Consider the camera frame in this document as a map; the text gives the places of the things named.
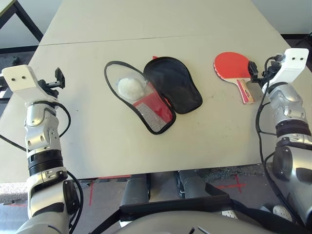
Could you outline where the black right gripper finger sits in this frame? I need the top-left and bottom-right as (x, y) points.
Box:
(248, 60), (259, 83)

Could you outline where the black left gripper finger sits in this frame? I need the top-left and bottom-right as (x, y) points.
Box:
(55, 67), (66, 89)

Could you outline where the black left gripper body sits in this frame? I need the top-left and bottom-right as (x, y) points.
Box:
(36, 78), (60, 97)

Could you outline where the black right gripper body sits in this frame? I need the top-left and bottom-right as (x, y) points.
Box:
(251, 57), (281, 85)

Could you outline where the red ping-pong paddle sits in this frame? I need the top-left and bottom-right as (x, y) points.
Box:
(213, 51), (255, 105)

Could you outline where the red black paddle case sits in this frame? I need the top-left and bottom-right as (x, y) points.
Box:
(104, 56), (203, 135)

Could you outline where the grey foam floor mat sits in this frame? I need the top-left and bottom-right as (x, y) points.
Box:
(0, 181), (29, 207)

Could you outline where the red tape line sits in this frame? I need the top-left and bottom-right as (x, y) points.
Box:
(88, 182), (95, 206)

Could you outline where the red tape cross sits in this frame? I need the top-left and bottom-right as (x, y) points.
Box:
(218, 180), (247, 194)

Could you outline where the grey robot right leg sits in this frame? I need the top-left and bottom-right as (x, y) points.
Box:
(177, 170), (212, 199)

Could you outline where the grey robot leg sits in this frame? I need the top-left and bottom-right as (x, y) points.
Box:
(177, 170), (212, 199)
(119, 173), (151, 229)

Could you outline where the grey robot left leg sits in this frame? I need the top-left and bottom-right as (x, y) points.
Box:
(119, 173), (151, 229)

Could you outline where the black support bar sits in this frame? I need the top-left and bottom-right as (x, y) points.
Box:
(119, 194), (232, 215)

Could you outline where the grey robot torso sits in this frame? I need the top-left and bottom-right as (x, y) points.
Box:
(117, 213), (305, 234)

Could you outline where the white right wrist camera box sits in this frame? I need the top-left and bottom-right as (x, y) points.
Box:
(262, 48), (310, 93)

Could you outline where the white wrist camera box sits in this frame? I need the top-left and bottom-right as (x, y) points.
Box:
(1, 65), (60, 102)
(262, 48), (310, 93)

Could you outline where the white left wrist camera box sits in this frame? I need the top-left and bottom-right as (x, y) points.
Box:
(1, 65), (60, 102)

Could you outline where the black metal table frame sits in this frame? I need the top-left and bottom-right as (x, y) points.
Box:
(0, 3), (44, 56)

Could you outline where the black harness strap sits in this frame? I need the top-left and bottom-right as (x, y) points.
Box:
(94, 209), (122, 234)
(204, 182), (312, 234)

